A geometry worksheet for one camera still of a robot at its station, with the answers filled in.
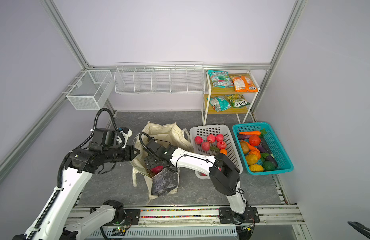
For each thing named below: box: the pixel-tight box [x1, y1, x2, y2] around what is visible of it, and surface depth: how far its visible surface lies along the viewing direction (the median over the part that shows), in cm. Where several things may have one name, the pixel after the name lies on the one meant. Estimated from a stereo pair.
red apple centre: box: [216, 140, 227, 150], surface depth 97 cm
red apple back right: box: [215, 134, 224, 142], surface depth 101 cm
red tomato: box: [249, 134, 261, 147], surface depth 98 cm
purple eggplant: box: [257, 144, 270, 155], surface depth 96 cm
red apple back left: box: [194, 135, 204, 145], surface depth 100 cm
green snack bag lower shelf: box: [226, 93, 251, 109], surface depth 104 cm
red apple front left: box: [202, 141, 211, 151], surface depth 96 cm
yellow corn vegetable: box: [249, 164, 264, 173], surface depth 87 cm
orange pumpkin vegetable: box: [249, 148, 261, 160], surface depth 92 cm
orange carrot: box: [239, 130, 261, 136], surface depth 102 cm
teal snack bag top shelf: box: [207, 70, 234, 88], surface depth 90 cm
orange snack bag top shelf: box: [232, 75, 258, 92], surface depth 86 cm
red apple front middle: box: [206, 134, 216, 144], surface depth 100 cm
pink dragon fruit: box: [150, 165, 164, 174], surface depth 78 cm
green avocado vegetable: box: [262, 161, 276, 171], surface depth 87 cm
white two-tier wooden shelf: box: [201, 69, 260, 126], surface depth 91 cm
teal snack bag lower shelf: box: [209, 95, 232, 112], surface depth 101 cm
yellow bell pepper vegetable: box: [245, 154, 258, 166], surface depth 86 cm
